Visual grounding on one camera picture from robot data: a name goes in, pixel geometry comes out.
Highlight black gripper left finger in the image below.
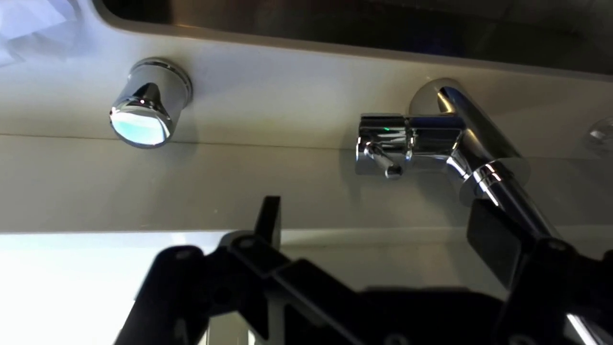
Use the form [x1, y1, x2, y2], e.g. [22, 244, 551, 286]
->
[256, 196, 282, 248]

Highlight stainless steel sink basin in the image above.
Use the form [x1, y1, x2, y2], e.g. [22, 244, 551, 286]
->
[93, 0, 613, 79]

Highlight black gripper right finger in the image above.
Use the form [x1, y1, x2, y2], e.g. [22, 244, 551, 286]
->
[466, 200, 535, 294]

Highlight chrome faucet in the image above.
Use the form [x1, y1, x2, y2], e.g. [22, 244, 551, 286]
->
[355, 79, 556, 238]

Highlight chrome round button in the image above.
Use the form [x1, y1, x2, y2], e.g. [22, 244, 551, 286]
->
[110, 58, 194, 148]

